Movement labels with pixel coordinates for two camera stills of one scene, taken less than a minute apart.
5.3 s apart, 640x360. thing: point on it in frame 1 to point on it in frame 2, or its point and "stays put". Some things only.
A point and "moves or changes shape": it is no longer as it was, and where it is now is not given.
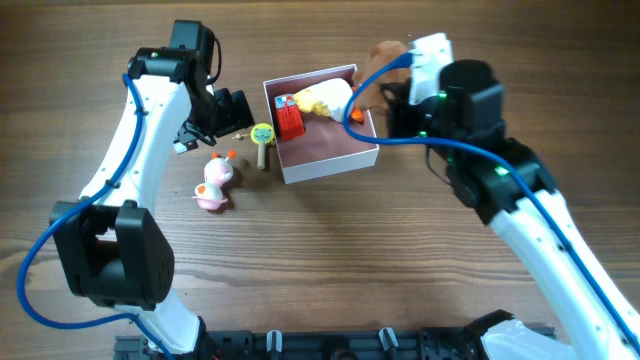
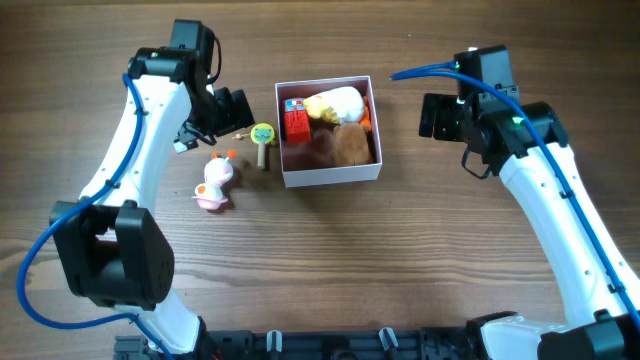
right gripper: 396,106 to 437,117
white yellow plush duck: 329,98 moves or changes shape
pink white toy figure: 217,172 stays put
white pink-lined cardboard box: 307,114 moves or changes shape
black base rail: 320,344 stays put
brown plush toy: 373,97 to 341,145
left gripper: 235,117 stays put
